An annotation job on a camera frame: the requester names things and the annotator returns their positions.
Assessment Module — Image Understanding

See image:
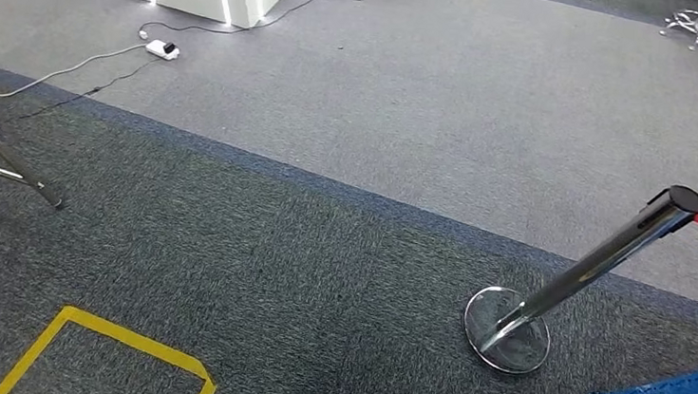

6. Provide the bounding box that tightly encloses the white power strip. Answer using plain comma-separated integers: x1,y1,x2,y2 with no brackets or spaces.
143,37,181,63

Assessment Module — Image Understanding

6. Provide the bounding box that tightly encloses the chrome stanchion with round base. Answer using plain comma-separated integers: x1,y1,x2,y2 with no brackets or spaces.
459,167,698,391

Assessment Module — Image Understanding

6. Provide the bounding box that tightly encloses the yellow floor tape square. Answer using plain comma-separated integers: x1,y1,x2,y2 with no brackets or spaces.
0,299,225,394

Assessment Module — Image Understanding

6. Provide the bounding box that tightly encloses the black power cable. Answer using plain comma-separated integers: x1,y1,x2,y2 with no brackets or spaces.
137,0,330,56

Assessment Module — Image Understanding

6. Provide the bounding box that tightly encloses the thin black floor cable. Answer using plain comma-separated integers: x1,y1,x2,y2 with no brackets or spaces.
17,46,161,132

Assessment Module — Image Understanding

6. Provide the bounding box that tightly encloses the white floor cable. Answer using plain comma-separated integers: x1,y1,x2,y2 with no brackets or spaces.
0,30,149,122

